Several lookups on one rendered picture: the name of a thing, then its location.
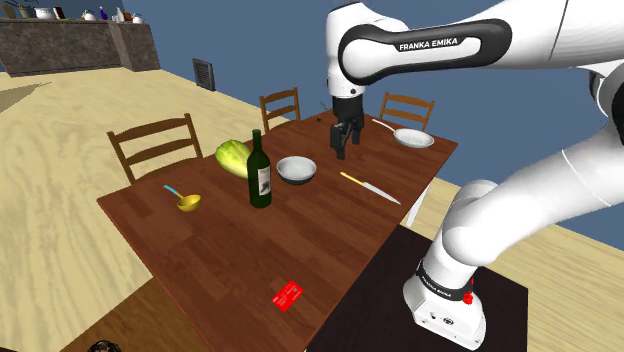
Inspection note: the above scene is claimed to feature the grey bowl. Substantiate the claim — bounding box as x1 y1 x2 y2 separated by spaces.
275 155 318 186

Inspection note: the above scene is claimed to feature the brown wooden chair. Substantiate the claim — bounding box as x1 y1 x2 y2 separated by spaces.
106 112 204 185
258 87 302 134
378 91 436 133

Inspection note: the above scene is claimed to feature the grey frying pan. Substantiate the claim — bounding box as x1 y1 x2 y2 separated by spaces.
371 118 436 150

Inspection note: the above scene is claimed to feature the dark green wine bottle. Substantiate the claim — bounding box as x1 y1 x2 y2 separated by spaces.
246 128 273 210

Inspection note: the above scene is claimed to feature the green lettuce head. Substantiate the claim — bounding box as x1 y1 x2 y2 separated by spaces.
214 139 253 180

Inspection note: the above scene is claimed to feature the brown wooden dining table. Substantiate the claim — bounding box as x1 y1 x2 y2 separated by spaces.
96 109 459 352

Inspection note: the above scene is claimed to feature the red card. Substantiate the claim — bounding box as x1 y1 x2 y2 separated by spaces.
271 280 305 313

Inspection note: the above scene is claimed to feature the dark robot stand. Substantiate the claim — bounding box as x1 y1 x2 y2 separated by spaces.
305 224 530 352

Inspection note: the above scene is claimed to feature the dark stone counter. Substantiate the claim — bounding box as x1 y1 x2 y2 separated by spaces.
0 0 162 78

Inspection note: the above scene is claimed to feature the yellow handled kitchen knife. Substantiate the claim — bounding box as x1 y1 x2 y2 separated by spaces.
339 171 402 206

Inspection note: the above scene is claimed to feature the dark wall vent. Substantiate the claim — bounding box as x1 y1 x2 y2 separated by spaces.
191 58 217 93

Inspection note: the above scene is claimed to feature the yellow ladle with blue handle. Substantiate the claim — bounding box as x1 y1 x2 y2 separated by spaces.
163 184 203 213

